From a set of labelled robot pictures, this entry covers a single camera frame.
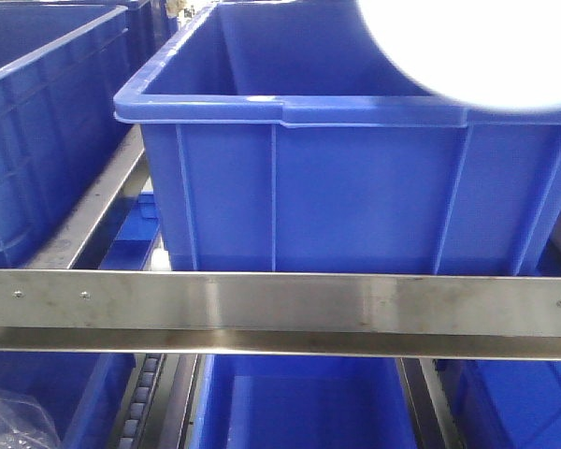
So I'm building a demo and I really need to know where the pale blue plate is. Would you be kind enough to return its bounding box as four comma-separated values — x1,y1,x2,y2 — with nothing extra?
357,1,561,112

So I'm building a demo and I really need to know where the lower right blue crate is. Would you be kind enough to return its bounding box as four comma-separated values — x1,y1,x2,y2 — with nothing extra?
435,359,561,448

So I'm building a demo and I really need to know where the clear plastic bag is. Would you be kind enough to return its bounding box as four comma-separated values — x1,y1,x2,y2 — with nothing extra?
0,388,61,448

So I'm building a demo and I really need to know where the steel shelf rail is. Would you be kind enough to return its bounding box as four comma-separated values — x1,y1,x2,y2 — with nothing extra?
0,269,561,360

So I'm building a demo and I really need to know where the lower left blue crate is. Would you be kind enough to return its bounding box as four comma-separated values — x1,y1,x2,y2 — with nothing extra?
0,352,136,448

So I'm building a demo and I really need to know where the blue shelf crate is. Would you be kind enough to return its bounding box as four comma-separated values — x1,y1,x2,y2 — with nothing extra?
0,2,130,268
114,1,561,276

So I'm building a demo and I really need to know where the middle blue shelf crate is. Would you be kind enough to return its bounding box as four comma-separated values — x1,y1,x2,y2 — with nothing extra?
114,1,561,276

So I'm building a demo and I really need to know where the roller track rail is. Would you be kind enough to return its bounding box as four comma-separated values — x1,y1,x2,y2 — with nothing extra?
116,354,165,449

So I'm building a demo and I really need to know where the left blue shelf crate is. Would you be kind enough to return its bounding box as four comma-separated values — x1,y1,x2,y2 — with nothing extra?
0,2,130,268

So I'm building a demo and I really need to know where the lower middle blue crate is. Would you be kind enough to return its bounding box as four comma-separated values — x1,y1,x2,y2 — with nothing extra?
189,355,417,448

